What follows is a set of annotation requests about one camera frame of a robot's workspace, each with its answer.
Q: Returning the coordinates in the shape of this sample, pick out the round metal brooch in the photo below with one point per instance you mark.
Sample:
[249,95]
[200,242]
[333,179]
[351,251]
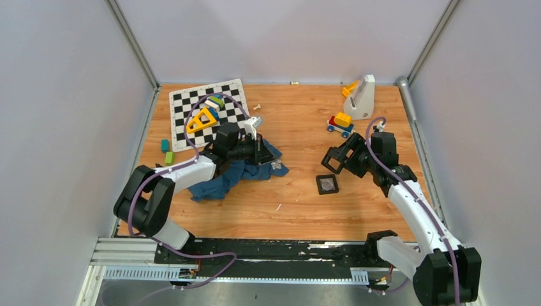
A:
[327,184]

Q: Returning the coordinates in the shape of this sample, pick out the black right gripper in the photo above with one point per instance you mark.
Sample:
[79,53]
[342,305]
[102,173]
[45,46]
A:
[355,144]

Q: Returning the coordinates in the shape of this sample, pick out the teal block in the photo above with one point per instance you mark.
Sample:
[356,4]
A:
[165,145]

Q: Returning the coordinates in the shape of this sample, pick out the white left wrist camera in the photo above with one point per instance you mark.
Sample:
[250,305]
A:
[250,126]

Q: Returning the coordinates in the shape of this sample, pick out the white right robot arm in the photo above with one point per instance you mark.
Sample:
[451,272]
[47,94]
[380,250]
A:
[442,270]

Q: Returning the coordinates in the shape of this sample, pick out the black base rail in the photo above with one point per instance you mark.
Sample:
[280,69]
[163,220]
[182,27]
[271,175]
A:
[276,259]

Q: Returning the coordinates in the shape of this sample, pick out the black square frame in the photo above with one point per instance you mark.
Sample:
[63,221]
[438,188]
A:
[318,183]

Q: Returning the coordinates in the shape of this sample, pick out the black white checkerboard sheet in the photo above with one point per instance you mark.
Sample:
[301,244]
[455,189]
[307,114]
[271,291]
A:
[184,102]

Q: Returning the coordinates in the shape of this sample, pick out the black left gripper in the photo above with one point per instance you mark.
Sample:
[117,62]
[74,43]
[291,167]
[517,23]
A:
[261,154]

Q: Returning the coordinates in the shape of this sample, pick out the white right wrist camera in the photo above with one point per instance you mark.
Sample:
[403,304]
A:
[380,127]

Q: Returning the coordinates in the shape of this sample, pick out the stacked colour blocks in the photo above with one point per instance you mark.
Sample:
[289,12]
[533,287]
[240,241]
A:
[215,104]

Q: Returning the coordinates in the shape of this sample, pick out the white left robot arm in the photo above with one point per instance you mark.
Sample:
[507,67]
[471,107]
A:
[145,201]

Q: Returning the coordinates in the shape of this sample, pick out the yellow triangle frame toy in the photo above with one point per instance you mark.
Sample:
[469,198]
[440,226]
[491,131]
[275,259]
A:
[202,120]

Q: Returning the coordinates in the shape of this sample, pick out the sparkly silver star brooch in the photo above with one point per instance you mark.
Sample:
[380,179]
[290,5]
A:
[276,164]

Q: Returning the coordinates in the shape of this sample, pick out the black wire cube frame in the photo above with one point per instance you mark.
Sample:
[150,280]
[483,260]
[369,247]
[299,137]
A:
[335,159]

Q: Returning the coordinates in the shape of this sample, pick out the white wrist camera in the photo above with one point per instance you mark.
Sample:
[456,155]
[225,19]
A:
[250,126]
[380,127]

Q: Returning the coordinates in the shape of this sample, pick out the blue shirt garment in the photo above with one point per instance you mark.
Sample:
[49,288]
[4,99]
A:
[217,188]

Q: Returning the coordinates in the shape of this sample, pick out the white wedge stand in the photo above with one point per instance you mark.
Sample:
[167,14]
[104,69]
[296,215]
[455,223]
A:
[359,105]

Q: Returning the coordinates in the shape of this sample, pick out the colourful toy train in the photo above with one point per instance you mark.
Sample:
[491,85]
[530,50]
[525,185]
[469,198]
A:
[341,123]

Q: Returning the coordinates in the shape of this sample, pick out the green block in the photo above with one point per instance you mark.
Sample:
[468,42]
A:
[169,158]

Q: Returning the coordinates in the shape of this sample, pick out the yellow plastic piece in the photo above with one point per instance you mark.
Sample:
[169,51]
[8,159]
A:
[350,88]

